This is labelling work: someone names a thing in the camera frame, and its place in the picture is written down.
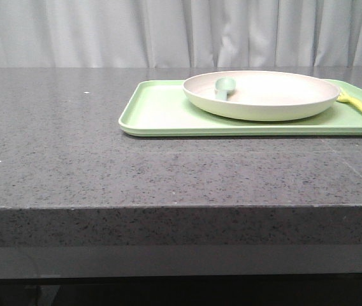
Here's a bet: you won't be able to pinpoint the white round plate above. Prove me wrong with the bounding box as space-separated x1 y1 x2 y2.
182 71 340 122

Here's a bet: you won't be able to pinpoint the pale green spoon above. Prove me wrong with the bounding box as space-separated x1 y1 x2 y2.
215 77 236 101

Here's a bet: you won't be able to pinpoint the white curtain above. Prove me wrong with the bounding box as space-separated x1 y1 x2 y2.
0 1 362 68

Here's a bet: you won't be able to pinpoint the light green tray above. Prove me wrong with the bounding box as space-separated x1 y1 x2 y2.
119 80 362 137

